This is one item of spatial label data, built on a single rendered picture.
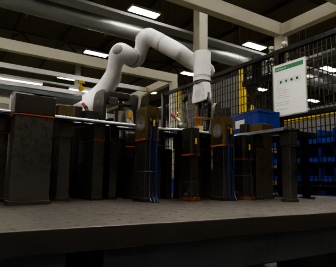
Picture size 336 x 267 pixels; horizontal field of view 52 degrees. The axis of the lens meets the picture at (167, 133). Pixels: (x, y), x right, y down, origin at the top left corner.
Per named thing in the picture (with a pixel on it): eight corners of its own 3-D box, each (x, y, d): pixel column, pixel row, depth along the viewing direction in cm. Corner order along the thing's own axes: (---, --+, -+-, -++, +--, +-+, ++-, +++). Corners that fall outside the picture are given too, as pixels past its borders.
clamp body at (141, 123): (147, 204, 117) (149, 104, 122) (131, 202, 127) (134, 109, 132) (163, 203, 121) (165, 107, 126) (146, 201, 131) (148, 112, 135)
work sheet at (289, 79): (308, 112, 179) (305, 55, 184) (273, 118, 198) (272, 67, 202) (310, 112, 181) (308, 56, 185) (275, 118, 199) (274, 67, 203)
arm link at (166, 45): (166, 58, 192) (210, 82, 180) (154, 47, 178) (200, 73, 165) (175, 44, 191) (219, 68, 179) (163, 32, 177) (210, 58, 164)
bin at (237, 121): (257, 133, 180) (256, 109, 181) (224, 139, 207) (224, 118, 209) (281, 135, 186) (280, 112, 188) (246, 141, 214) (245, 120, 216)
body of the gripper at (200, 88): (189, 82, 172) (189, 104, 170) (202, 77, 163) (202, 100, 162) (201, 84, 176) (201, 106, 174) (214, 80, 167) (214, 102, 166)
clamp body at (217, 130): (228, 202, 134) (227, 114, 138) (209, 200, 144) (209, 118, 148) (240, 202, 137) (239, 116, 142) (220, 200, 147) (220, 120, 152)
